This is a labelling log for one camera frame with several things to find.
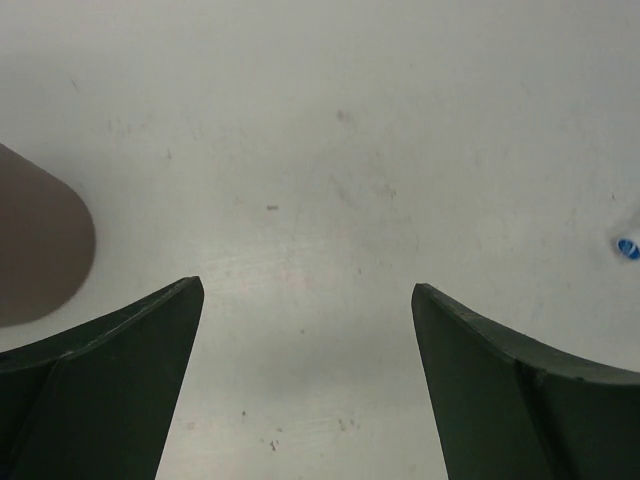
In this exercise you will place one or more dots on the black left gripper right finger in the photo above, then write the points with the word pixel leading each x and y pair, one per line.
pixel 507 406

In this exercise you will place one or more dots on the brown cylindrical bin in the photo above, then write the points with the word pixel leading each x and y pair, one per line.
pixel 48 241

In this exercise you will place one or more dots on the clear plastic bottle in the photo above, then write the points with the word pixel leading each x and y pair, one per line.
pixel 625 240

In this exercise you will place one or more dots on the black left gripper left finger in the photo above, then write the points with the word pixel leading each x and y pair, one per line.
pixel 97 401

